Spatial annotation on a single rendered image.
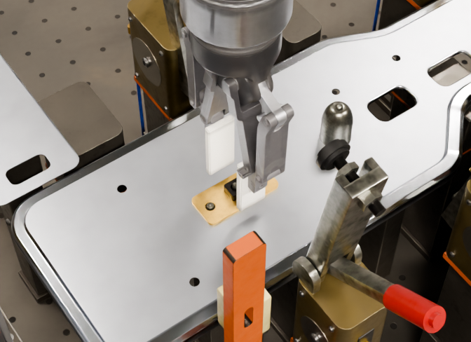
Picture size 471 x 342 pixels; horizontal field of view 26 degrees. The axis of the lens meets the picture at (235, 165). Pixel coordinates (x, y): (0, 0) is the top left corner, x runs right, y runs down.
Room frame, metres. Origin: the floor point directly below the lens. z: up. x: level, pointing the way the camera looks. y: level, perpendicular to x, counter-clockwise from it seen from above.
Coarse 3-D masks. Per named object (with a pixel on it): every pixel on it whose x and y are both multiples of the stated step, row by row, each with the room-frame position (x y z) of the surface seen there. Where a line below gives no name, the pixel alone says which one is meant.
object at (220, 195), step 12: (228, 180) 0.59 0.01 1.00; (276, 180) 0.59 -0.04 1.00; (204, 192) 0.58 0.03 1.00; (216, 192) 0.58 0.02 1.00; (228, 192) 0.57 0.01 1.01; (192, 204) 0.57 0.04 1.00; (204, 204) 0.56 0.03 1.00; (216, 204) 0.56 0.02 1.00; (228, 204) 0.56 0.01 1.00; (204, 216) 0.55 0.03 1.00; (216, 216) 0.55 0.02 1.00; (228, 216) 0.55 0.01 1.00
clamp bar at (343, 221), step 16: (336, 144) 0.47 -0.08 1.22; (320, 160) 0.46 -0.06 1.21; (336, 160) 0.46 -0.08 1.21; (368, 160) 0.46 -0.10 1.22; (336, 176) 0.45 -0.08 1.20; (352, 176) 0.45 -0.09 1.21; (368, 176) 0.44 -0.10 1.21; (384, 176) 0.45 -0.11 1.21; (336, 192) 0.44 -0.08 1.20; (352, 192) 0.43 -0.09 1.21; (368, 192) 0.43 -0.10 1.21; (336, 208) 0.44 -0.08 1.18; (352, 208) 0.43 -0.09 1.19; (368, 208) 0.43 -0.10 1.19; (384, 208) 0.43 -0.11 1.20; (320, 224) 0.45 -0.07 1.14; (336, 224) 0.43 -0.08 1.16; (352, 224) 0.44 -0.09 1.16; (320, 240) 0.45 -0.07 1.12; (336, 240) 0.44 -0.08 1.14; (352, 240) 0.45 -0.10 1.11; (320, 256) 0.45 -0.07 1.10; (336, 256) 0.45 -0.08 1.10; (320, 272) 0.44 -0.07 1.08
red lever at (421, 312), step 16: (336, 272) 0.44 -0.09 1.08; (352, 272) 0.43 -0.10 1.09; (368, 272) 0.43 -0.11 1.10; (368, 288) 0.41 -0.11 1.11; (384, 288) 0.41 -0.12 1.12; (400, 288) 0.40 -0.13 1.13; (384, 304) 0.39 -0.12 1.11; (400, 304) 0.38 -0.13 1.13; (416, 304) 0.38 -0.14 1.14; (432, 304) 0.37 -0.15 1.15; (416, 320) 0.36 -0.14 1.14; (432, 320) 0.36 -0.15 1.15
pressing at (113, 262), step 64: (448, 0) 0.85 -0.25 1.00; (320, 64) 0.75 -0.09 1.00; (384, 64) 0.75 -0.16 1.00; (192, 128) 0.66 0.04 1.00; (384, 128) 0.66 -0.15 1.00; (448, 128) 0.66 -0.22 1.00; (64, 192) 0.58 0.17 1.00; (128, 192) 0.58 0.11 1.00; (192, 192) 0.58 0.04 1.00; (320, 192) 0.58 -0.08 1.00; (384, 192) 0.58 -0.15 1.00; (64, 256) 0.51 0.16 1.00; (128, 256) 0.51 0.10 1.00; (192, 256) 0.51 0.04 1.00; (128, 320) 0.44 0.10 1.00; (192, 320) 0.44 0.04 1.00
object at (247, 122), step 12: (228, 84) 0.55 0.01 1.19; (228, 96) 0.56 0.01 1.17; (228, 108) 0.56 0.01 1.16; (240, 108) 0.56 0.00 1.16; (252, 108) 0.56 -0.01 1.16; (240, 120) 0.55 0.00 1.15; (252, 120) 0.55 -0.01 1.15; (240, 132) 0.55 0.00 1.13; (252, 132) 0.55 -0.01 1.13; (240, 144) 0.55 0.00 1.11; (252, 144) 0.55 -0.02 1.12; (252, 156) 0.54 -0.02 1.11; (240, 168) 0.54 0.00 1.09; (252, 168) 0.54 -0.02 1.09
